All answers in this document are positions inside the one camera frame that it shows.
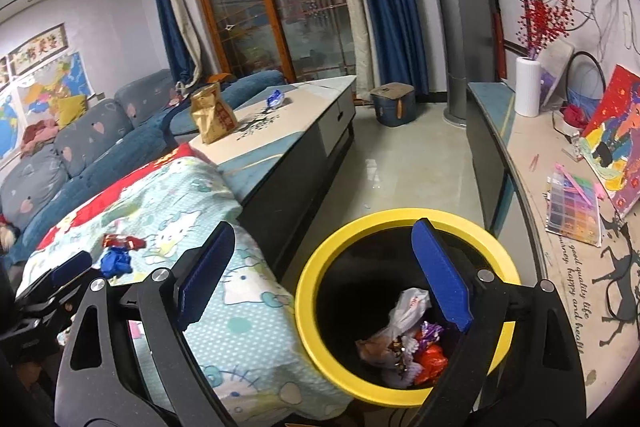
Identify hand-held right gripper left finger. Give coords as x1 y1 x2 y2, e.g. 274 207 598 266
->
55 221 236 427

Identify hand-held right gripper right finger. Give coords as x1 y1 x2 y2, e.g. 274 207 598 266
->
411 218 587 427

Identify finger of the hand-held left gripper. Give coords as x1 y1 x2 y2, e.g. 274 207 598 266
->
14 251 94 302
12 293 78 330

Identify blue wrapper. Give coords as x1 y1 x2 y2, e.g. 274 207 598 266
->
99 247 133 279

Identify white plastic bag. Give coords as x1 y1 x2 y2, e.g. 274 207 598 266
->
356 288 432 370

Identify red candy wrapper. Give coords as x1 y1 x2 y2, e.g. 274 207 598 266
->
102 233 146 252

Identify purple snack wrapper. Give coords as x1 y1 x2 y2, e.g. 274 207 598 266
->
419 321 444 349

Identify large white foam net sleeve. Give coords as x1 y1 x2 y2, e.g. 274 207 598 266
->
400 336 422 361

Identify yellow-rimmed black trash bin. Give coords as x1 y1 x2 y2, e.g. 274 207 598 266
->
295 208 523 408

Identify red plastic bag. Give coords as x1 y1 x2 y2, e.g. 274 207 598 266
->
412 344 449 387

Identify red printed blanket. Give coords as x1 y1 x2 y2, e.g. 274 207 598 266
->
37 143 201 249

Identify teal cartoon cat blanket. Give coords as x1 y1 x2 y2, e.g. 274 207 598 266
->
17 154 351 427

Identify blue grey sofa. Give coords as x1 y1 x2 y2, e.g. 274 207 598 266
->
0 68 286 258

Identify pile of pink clothes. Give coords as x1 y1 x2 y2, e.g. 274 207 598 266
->
20 119 60 158

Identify colourful bead tray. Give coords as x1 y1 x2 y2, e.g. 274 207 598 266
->
545 174 602 248

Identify world map poster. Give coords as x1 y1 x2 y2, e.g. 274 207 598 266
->
0 94 27 160

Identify yellow cushion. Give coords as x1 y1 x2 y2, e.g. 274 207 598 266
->
56 94 89 128

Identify gold snack bag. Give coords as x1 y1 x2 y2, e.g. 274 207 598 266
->
190 83 239 144

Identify pile of seed shells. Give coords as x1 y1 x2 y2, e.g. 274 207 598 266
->
232 109 284 140

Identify pink pen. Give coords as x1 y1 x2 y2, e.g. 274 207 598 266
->
554 163 589 202

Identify blue storage stool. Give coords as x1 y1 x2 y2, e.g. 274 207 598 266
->
370 83 416 126

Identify country map poster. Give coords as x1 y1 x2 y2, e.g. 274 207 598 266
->
17 52 96 118

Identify grey coffee table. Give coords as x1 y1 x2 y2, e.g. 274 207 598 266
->
190 75 358 268

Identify white ribbed vase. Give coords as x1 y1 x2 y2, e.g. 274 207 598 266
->
515 56 542 116

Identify colourful figure painting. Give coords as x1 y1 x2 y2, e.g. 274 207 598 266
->
580 64 640 212

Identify red stick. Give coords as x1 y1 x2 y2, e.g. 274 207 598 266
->
492 9 506 80

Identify silver tower air conditioner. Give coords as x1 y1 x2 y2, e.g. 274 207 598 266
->
417 0 496 126

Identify blue curtain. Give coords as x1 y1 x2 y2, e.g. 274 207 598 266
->
340 0 431 96
150 0 198 88

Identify red berry branches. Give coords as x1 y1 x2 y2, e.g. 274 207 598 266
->
516 0 575 60

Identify basket with black handle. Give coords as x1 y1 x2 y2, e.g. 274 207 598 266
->
564 52 609 128

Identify black wall cables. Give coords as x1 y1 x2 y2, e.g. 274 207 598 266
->
565 0 640 58

